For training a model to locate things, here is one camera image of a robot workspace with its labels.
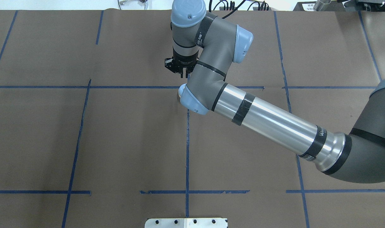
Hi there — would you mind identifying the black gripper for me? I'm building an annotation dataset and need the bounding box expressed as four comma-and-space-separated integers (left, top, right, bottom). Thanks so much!
171, 47, 199, 79

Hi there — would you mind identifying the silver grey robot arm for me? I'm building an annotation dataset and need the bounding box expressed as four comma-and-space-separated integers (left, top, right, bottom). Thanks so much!
171, 0, 385, 183

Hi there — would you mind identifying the brown paper table cover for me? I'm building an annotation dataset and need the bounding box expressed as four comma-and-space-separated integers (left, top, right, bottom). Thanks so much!
0, 9, 385, 228

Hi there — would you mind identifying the metal cup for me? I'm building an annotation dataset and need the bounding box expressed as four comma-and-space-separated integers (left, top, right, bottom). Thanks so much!
313, 0, 331, 11

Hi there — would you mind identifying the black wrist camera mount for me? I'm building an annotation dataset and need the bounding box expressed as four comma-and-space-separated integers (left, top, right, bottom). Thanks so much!
164, 58, 178, 73

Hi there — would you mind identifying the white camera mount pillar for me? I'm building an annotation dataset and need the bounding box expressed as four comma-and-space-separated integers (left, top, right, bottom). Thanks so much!
144, 218, 228, 228

